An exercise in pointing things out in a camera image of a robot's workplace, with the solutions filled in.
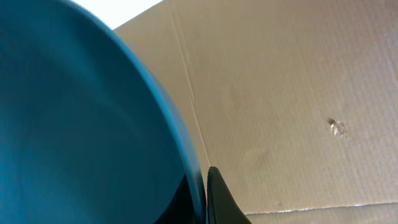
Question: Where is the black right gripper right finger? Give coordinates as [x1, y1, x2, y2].
[207, 167, 251, 224]

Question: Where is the brown cardboard box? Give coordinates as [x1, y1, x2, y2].
[116, 0, 397, 223]

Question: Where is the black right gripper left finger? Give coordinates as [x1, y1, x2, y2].
[155, 176, 196, 224]

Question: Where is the dark blue plate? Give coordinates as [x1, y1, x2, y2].
[1, 0, 206, 223]

